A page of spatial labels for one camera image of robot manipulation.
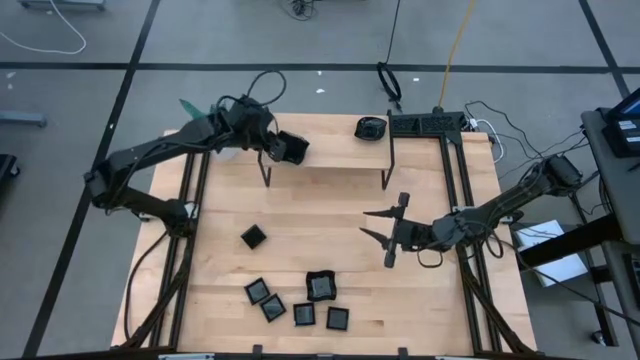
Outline green plant in white pot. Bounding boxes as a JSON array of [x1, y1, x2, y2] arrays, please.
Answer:
[[178, 98, 236, 162]]

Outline grey metal table foot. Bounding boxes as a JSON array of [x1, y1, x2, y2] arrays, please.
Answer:
[[18, 0, 107, 12], [0, 109, 50, 129]]

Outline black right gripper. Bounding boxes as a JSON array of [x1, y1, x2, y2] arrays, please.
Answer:
[[358, 191, 437, 269]]

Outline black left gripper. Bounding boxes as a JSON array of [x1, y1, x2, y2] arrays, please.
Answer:
[[218, 94, 288, 162]]

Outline black laptop computer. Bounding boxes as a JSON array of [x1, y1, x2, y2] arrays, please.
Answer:
[[602, 87, 640, 160]]

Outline black hanging cable with loop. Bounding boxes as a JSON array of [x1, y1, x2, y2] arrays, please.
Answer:
[[375, 0, 404, 114]]

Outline black power strip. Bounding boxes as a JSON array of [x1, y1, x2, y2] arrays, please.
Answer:
[[389, 112, 469, 137]]

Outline black floor cable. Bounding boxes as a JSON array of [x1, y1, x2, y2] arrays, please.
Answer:
[[463, 99, 591, 201]]

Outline white power cable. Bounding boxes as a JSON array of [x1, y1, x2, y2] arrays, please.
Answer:
[[467, 117, 505, 165]]

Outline black aluminium table frame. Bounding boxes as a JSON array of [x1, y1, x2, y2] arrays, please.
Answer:
[[117, 128, 539, 360]]

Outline wooden shelf riser black legs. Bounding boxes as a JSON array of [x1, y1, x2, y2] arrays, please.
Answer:
[[256, 110, 396, 190]]

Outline black arm base cable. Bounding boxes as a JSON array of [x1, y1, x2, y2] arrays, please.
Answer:
[[122, 230, 171, 344]]

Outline yellow hanging cable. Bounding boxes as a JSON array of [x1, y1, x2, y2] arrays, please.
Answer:
[[437, 0, 480, 111]]

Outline grey side desk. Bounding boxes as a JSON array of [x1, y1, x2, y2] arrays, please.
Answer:
[[579, 107, 640, 246]]

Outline black cable bundle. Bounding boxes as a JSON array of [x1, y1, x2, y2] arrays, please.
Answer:
[[278, 0, 324, 22]]

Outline small black square plate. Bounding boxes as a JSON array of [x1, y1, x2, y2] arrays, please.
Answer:
[[258, 293, 288, 324], [326, 306, 350, 332], [240, 224, 268, 251], [243, 277, 272, 306], [292, 301, 317, 328]]

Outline black desk base frame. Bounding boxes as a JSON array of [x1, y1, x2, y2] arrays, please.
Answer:
[[517, 213, 640, 351]]

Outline white floor cable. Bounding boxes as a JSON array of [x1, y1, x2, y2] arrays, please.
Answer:
[[0, 0, 88, 56]]

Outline black oval leaf plate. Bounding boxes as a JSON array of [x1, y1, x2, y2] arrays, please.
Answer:
[[353, 115, 389, 142]]

